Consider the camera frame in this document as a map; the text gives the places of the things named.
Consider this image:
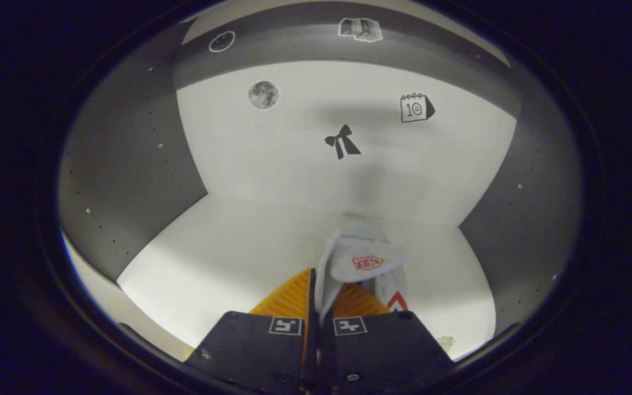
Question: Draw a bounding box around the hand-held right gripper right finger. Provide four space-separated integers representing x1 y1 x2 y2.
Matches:
320 282 456 395

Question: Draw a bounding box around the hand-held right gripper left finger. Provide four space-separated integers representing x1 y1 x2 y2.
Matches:
184 267 318 395

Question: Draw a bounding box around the white shoe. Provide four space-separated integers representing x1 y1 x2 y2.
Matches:
314 229 409 324

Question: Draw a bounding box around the grey shoe cabinet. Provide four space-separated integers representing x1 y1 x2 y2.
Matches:
55 0 583 365

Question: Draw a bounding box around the white cabinet shelf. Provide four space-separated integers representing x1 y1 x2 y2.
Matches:
116 192 498 360

